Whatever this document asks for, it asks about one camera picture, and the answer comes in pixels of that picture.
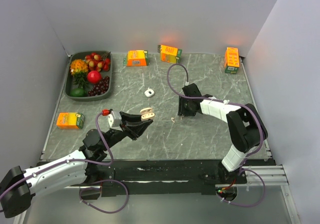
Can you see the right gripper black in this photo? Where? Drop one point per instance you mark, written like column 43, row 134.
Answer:
column 181, row 109

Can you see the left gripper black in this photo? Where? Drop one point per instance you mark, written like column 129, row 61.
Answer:
column 134, row 127

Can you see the pink earbud charging case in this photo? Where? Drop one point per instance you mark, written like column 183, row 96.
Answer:
column 147, row 114

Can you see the white earbud charging case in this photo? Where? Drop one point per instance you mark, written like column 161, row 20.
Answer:
column 149, row 93

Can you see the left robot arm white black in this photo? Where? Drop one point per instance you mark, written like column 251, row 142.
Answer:
column 19, row 186

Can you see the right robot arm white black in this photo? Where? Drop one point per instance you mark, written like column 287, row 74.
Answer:
column 246, row 128

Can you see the dark purple grape bunch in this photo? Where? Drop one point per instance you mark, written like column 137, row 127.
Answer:
column 101, row 87

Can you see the orange juice box back middle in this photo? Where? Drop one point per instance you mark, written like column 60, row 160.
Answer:
column 169, row 54

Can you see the orange juice box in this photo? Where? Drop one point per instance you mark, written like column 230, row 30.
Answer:
column 231, row 63
column 136, row 58
column 169, row 54
column 70, row 120

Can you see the dark grey fruit tray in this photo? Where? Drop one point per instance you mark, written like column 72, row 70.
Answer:
column 69, row 85

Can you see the red toy apple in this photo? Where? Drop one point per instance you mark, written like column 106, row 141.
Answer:
column 94, row 77

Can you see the green toy avocado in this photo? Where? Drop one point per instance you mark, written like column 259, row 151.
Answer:
column 78, row 92

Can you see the orange juice box front left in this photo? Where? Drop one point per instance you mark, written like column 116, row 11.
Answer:
column 70, row 120

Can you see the orange juice box back left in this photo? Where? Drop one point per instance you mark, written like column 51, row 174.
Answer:
column 136, row 58

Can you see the orange juice box back right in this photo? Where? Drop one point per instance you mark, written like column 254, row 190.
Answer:
column 231, row 63

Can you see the orange toy pineapple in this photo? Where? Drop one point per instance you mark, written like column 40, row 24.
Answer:
column 79, row 71

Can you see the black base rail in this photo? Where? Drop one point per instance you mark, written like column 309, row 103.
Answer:
column 204, row 176

